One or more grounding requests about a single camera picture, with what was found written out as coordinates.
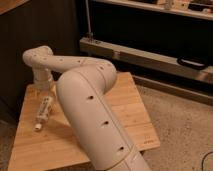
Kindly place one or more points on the white plastic bottle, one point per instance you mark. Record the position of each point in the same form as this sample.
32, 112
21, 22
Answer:
43, 112

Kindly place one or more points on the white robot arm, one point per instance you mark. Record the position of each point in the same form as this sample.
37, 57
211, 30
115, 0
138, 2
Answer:
80, 91

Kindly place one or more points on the long grey metal case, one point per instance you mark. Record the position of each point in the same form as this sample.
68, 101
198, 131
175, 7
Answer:
144, 59

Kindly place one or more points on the vertical metal pole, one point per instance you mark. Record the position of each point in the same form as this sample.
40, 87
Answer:
90, 33

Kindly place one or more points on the small wooden table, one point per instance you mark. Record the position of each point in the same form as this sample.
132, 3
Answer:
55, 146

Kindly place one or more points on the wooden shelf board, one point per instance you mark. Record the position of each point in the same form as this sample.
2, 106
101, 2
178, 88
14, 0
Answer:
156, 8

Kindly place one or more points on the black case handle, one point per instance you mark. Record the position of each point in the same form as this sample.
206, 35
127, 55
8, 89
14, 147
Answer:
192, 65

